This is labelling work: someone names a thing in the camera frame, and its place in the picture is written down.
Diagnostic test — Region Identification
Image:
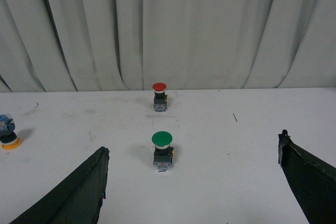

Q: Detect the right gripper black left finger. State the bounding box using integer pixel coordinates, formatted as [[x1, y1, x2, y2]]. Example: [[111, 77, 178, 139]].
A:
[[11, 146, 109, 223]]

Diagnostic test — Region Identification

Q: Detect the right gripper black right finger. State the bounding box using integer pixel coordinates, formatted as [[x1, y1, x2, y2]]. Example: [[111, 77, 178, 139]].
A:
[[278, 130, 335, 223]]

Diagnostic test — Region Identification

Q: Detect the yellow mushroom push button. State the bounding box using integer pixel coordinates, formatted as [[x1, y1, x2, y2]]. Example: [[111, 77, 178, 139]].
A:
[[1, 114, 22, 151]]

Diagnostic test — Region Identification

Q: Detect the green mushroom push button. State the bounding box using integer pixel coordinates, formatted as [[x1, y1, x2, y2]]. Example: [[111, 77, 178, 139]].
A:
[[152, 131, 174, 172]]

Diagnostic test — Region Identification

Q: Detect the red mushroom push button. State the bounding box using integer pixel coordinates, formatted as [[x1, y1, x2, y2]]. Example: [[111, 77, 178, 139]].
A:
[[152, 82, 167, 112]]

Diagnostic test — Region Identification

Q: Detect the white pleated curtain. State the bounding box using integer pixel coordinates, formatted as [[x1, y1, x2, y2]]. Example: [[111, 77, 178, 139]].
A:
[[1, 0, 335, 92]]

